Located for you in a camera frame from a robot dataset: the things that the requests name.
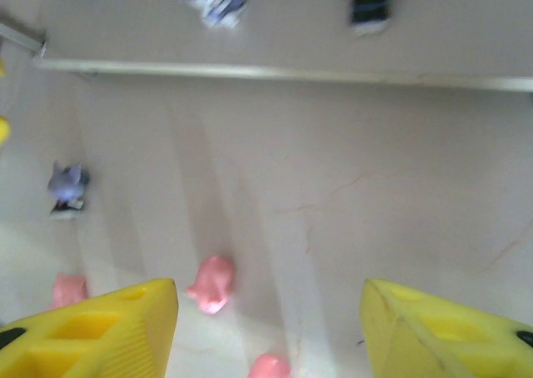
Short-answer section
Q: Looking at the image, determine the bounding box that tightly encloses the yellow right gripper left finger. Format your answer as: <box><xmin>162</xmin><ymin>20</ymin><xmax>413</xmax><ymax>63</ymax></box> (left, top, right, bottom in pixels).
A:
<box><xmin>0</xmin><ymin>277</ymin><xmax>180</xmax><ymax>378</ymax></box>

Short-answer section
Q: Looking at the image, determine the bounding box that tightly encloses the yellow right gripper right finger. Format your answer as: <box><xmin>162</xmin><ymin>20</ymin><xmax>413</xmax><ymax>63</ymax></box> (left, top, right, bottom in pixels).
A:
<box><xmin>359</xmin><ymin>277</ymin><xmax>533</xmax><ymax>378</ymax></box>

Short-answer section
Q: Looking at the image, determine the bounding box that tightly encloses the pink plastic pig toy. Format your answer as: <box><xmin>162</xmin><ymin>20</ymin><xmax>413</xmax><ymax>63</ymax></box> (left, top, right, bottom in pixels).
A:
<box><xmin>45</xmin><ymin>271</ymin><xmax>91</xmax><ymax>312</ymax></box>
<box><xmin>246</xmin><ymin>351</ymin><xmax>292</xmax><ymax>378</ymax></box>
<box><xmin>183</xmin><ymin>253</ymin><xmax>237</xmax><ymax>316</ymax></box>

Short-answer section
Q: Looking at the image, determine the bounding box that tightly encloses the grey purple cat figurine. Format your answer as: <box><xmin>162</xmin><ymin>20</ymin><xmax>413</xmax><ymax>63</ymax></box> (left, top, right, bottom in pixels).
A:
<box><xmin>46</xmin><ymin>160</ymin><xmax>91</xmax><ymax>221</ymax></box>

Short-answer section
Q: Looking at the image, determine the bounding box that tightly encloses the black hooded figurine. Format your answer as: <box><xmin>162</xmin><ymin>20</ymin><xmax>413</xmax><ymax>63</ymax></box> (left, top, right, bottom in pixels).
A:
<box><xmin>168</xmin><ymin>0</ymin><xmax>247</xmax><ymax>29</ymax></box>

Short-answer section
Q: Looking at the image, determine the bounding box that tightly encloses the black winged figurine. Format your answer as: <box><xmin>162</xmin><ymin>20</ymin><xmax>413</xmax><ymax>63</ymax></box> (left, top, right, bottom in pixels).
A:
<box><xmin>340</xmin><ymin>0</ymin><xmax>401</xmax><ymax>36</ymax></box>

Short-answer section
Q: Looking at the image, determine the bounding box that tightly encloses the white two-tier shelf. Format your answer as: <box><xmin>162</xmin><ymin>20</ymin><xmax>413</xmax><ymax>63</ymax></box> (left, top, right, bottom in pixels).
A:
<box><xmin>0</xmin><ymin>0</ymin><xmax>533</xmax><ymax>94</ymax></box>

